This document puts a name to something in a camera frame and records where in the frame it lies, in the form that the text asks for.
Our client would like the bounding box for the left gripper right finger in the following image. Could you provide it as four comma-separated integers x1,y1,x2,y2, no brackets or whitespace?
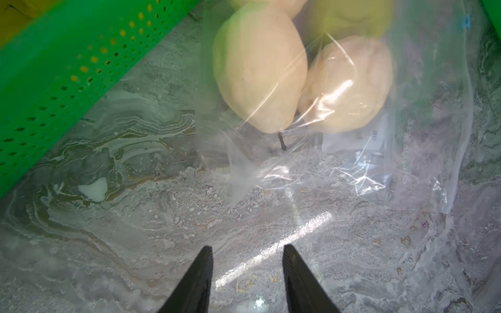
283,244,341,313

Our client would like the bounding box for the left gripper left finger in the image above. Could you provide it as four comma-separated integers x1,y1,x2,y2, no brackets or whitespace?
158,246,213,313

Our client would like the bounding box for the cream pear outside bag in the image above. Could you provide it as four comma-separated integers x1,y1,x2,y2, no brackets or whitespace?
229,0,307,19

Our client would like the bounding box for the green basket with produce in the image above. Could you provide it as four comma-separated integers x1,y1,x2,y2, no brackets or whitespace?
1,0,196,193

